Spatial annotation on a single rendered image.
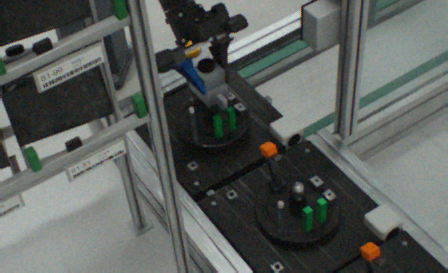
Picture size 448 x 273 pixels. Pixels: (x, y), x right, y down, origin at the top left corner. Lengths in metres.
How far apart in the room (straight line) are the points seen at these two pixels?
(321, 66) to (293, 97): 0.11
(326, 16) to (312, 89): 0.36
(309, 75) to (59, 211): 0.58
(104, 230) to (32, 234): 0.14
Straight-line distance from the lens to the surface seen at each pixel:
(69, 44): 0.84
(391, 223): 1.25
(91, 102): 0.98
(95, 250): 1.40
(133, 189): 1.33
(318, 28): 1.22
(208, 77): 1.29
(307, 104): 1.52
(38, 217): 1.48
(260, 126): 1.40
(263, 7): 1.85
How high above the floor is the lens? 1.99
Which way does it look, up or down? 47 degrees down
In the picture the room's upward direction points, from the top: 10 degrees counter-clockwise
